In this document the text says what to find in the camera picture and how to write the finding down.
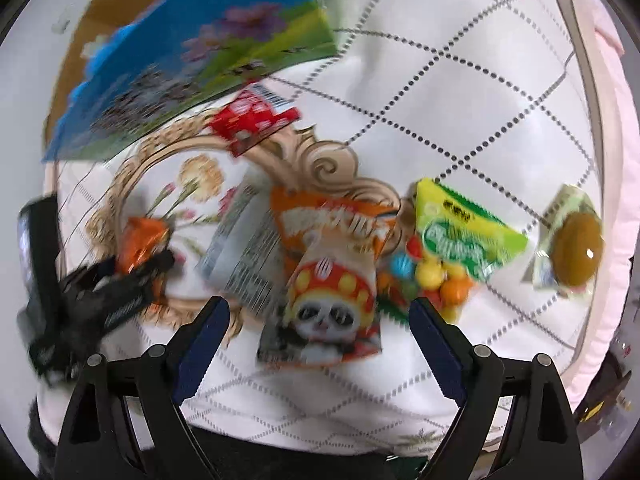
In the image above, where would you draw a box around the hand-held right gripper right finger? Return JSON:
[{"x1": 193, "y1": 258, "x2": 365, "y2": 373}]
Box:
[{"x1": 408, "y1": 297, "x2": 584, "y2": 480}]

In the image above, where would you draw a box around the brown egg clear packet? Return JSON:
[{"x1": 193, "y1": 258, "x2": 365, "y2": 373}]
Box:
[{"x1": 522, "y1": 183, "x2": 605, "y2": 292}]

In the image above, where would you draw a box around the cardboard box blue print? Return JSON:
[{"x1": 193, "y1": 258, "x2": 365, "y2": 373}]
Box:
[{"x1": 42, "y1": 0, "x2": 337, "y2": 163}]

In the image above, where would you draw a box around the yellow panda snack packet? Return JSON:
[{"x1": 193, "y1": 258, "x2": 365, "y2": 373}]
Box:
[{"x1": 256, "y1": 240, "x2": 385, "y2": 367}]

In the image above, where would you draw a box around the small red snack packet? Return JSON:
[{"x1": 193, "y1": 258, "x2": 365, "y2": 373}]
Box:
[{"x1": 209, "y1": 86, "x2": 301, "y2": 157}]

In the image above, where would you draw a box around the green candy ball packet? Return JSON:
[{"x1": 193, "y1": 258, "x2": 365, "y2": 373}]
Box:
[{"x1": 377, "y1": 177, "x2": 530, "y2": 323}]

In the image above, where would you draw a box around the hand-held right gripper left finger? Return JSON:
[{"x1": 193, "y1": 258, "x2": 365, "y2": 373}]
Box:
[{"x1": 54, "y1": 296, "x2": 231, "y2": 480}]

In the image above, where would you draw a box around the white pink printed quilt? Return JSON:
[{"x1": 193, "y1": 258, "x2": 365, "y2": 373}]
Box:
[{"x1": 37, "y1": 0, "x2": 628, "y2": 461}]

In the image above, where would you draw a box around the silver snack packet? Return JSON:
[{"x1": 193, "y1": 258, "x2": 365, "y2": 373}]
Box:
[{"x1": 197, "y1": 170, "x2": 296, "y2": 318}]

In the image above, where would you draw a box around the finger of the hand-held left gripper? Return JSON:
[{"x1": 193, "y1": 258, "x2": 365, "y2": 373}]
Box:
[
  {"x1": 119, "y1": 250, "x2": 177, "y2": 294},
  {"x1": 64, "y1": 259, "x2": 119, "y2": 292}
]

